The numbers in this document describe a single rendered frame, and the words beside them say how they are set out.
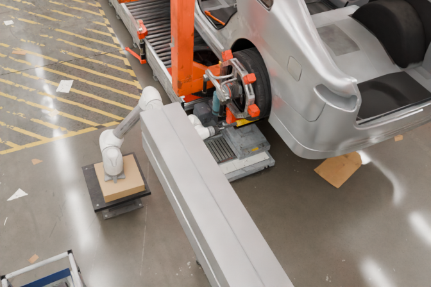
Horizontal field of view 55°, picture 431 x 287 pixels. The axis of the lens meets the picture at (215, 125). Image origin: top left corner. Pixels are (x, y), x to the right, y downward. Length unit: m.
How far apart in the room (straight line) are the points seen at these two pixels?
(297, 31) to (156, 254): 2.17
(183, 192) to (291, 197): 3.56
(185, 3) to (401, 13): 2.11
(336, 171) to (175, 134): 3.84
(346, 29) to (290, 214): 1.98
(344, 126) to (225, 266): 2.64
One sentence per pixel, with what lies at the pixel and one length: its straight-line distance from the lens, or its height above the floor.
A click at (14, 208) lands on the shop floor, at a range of 4.30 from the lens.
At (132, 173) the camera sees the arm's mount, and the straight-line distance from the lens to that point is 3.77.
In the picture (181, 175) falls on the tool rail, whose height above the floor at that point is 2.82.
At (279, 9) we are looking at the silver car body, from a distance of 3.33.
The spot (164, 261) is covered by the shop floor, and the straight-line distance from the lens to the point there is 3.76.
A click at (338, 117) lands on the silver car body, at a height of 1.32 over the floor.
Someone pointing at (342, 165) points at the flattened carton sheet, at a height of 0.01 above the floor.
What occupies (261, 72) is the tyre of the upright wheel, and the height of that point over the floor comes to 1.14.
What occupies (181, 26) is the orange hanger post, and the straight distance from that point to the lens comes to 3.75.
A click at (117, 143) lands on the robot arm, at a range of 3.69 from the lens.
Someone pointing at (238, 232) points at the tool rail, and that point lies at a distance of 0.65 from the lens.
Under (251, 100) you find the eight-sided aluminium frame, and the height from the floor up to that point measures 0.94.
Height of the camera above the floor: 3.38
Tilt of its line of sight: 46 degrees down
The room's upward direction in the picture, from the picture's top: 5 degrees clockwise
